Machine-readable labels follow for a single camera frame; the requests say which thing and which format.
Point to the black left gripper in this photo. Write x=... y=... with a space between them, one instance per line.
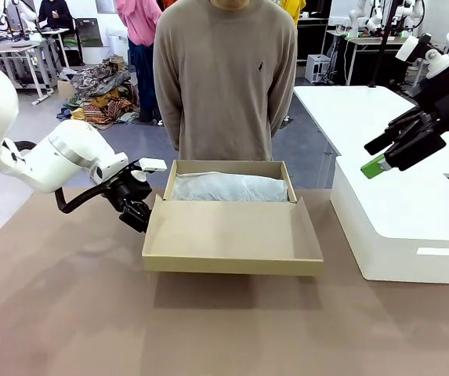
x=132 y=192

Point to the beige cardboard shoe box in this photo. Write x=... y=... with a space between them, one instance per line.
x=228 y=231

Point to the white tissue paper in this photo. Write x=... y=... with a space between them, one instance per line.
x=232 y=188

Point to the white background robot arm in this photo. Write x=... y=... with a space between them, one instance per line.
x=412 y=15
x=355 y=19

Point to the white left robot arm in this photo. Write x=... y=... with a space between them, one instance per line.
x=63 y=156

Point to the large white storage box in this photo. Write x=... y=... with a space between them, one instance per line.
x=404 y=211

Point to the black tripod pole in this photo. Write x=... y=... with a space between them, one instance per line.
x=382 y=47

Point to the white-topped background table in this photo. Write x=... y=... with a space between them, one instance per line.
x=365 y=41

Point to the white label sticker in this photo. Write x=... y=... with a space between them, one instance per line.
x=437 y=251

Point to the pile of patterned cloths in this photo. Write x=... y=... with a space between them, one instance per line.
x=102 y=94

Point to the person in beige sweater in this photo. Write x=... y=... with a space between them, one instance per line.
x=224 y=78

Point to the person in pink hoodie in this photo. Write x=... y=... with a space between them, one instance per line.
x=142 y=47

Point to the person in yellow top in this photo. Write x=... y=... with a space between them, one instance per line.
x=292 y=9

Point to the white background container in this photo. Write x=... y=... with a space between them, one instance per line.
x=118 y=45

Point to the black background chair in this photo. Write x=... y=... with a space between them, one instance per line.
x=89 y=33

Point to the grey background work table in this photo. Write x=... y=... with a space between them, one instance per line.
x=8 y=49

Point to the person in orange top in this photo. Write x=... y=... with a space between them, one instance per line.
x=169 y=4

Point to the person in black clothes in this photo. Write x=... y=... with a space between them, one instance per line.
x=55 y=13

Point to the white background robot group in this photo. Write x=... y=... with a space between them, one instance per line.
x=4 y=21

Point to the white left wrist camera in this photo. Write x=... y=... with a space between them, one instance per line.
x=153 y=164

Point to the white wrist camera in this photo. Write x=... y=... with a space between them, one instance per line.
x=410 y=48
x=153 y=164

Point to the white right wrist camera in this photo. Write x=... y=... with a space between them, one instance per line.
x=410 y=48

